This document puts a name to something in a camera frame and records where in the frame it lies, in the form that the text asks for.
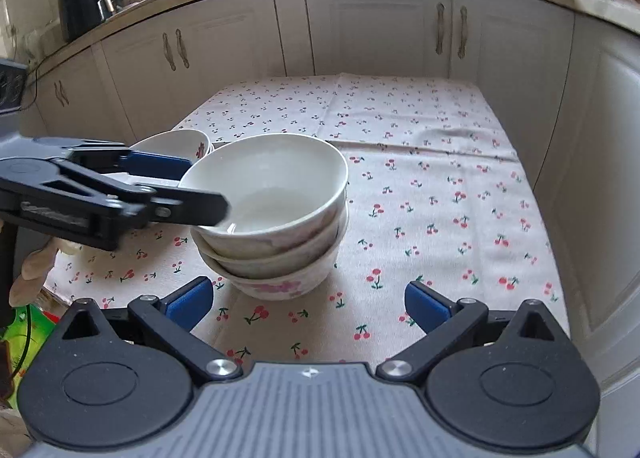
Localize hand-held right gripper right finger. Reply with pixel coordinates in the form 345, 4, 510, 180
376, 281, 571, 385

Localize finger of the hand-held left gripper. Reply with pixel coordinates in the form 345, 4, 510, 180
20, 160, 232, 251
67, 140, 195, 186

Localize person's left hand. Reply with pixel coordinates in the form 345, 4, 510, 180
10, 237, 83, 311

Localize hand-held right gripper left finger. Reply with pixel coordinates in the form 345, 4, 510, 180
50, 276, 246, 385

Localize white cabinet door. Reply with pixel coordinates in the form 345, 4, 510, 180
530, 13, 640, 394
100, 23, 183, 144
302, 0, 453, 80
447, 0, 576, 186
172, 0, 291, 106
17, 65, 63, 139
50, 40, 136, 141

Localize green plastic bag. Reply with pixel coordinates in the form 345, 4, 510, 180
0, 305, 61, 404

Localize black air fryer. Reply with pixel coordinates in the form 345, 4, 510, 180
56, 0, 112, 43

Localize white bowl pale flower print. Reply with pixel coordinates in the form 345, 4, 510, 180
191, 205, 350, 269
178, 133, 349, 246

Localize cherry print tablecloth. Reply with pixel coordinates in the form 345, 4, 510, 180
42, 73, 571, 364

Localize white bowl bold pink flowers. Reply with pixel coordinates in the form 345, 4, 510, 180
200, 228, 346, 302

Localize narrow white cabinet panel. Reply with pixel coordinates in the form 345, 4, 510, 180
272, 0, 317, 80

